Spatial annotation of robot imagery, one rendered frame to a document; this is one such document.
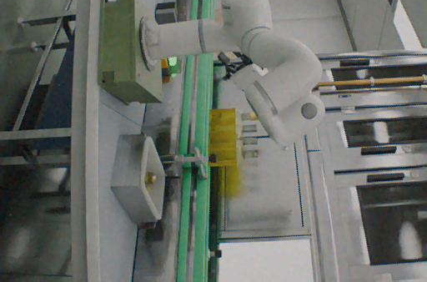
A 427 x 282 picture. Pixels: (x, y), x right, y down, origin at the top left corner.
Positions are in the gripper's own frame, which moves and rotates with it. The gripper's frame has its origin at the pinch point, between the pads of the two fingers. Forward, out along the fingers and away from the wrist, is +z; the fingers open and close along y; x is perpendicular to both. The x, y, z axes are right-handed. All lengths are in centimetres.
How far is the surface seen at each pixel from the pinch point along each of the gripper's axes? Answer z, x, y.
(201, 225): -31, -33, 30
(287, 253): -61, -26, 21
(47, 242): -4, -48, 88
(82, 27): 36.0, -15.5, 17.7
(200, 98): -9.7, 8.1, 30.1
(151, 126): -2.2, -9.3, 38.6
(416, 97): -82, 59, -13
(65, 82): 30, 4, 73
